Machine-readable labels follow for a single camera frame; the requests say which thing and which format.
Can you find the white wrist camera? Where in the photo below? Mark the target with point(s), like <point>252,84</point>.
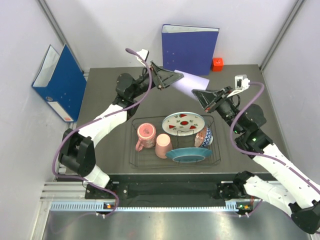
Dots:
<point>241,83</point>
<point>142,56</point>

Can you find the watermelon pattern plate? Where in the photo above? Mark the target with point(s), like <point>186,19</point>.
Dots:
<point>183,124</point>

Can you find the black wire dish rack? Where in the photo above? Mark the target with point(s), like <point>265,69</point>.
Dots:
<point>147,158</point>

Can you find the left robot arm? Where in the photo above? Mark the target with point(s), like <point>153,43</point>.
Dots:
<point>78,146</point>

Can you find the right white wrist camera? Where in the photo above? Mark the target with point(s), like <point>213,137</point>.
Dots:
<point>241,83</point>

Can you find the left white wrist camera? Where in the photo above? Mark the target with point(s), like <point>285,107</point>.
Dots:
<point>142,56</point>

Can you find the blue lever arch binder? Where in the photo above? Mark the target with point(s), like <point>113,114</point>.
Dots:
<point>61,83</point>

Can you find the small red box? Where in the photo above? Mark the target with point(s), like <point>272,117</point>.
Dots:
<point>217,64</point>

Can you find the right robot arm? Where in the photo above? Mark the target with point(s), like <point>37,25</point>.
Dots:
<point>299,196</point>

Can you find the lavender plastic cup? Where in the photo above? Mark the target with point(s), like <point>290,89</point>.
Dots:
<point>190,82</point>

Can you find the pink patterned mug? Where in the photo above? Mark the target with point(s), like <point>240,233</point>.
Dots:
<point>146,133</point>

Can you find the blue zigzag patterned bowl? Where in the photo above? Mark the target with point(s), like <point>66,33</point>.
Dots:
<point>204,138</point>

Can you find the teal plate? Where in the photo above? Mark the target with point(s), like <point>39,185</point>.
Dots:
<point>189,154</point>

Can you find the purple-blue binder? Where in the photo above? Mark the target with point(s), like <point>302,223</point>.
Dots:
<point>189,49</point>

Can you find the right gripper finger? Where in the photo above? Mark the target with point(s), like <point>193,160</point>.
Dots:
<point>209,105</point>
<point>205,94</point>

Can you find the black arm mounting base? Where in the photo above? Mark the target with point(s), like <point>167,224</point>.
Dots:
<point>170,190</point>

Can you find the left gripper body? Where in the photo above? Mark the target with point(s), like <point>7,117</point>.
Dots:
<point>151,71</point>

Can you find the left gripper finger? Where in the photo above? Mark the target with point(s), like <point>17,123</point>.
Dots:
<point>159,72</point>
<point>169,80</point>

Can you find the pink plastic cup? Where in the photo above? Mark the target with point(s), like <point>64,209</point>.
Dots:
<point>163,145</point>

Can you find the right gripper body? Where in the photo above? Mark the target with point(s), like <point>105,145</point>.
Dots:
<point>224,105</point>

